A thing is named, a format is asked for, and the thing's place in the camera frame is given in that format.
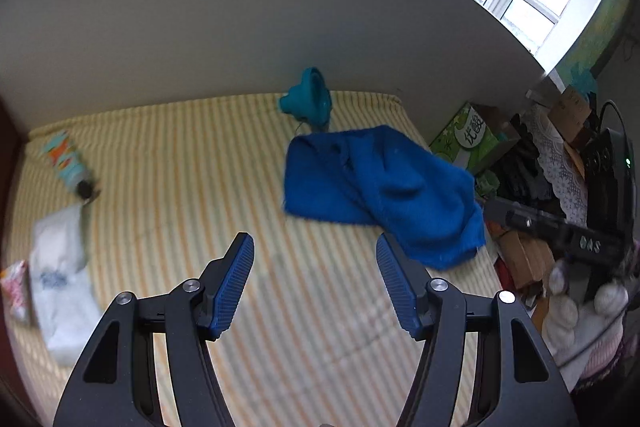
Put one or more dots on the blue towel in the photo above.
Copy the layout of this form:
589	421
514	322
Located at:
378	176

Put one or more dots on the white plastic package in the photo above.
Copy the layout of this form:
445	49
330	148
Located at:
62	295

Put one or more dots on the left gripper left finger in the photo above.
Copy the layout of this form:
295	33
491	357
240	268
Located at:
114	381

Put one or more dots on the green cardboard box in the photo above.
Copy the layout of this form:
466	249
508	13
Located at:
469	137

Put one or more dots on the teal collapsible cup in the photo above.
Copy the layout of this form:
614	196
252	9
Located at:
309	101

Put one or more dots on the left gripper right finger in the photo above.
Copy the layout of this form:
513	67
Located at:
516	381

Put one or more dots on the teal orange tube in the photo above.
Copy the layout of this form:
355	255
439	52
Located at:
69	166

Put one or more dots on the red snack packet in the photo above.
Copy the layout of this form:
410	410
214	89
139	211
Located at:
14	286

